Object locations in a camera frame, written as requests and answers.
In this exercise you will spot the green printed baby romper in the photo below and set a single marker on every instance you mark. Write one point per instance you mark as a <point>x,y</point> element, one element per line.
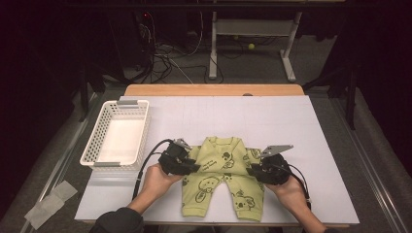
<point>223,181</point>

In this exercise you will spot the person's right hand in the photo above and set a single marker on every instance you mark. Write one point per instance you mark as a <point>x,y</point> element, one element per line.
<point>290,194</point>

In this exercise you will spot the person's left hand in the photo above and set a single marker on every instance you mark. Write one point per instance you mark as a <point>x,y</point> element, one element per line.
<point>157,181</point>

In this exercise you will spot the white metal desk frame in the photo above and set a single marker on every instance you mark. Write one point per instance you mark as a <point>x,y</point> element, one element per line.
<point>256,27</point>

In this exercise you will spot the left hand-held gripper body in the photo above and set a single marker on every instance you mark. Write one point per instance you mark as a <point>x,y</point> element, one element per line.
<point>175,158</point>

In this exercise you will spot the white table mat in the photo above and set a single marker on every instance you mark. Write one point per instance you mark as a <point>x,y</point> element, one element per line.
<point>259,119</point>

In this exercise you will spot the black stand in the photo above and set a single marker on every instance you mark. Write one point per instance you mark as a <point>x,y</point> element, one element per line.
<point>83,93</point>
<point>350,103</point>

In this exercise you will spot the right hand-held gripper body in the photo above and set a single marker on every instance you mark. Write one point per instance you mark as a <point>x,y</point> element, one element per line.
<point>273,170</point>

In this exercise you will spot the yellow tennis ball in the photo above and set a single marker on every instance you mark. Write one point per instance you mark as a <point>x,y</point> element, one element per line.
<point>251,46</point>

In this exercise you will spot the white perforated plastic basket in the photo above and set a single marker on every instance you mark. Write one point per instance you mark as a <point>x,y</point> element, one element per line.
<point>123,111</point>

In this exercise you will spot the dark box with red light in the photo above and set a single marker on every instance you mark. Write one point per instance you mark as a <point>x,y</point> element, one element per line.
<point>129,35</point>

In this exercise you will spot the metal floor rail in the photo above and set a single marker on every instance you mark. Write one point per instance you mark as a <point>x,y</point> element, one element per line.
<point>58,166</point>
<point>374,181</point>

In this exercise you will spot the grey tape patch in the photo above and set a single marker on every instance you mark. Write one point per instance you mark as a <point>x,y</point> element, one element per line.
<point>48,204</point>

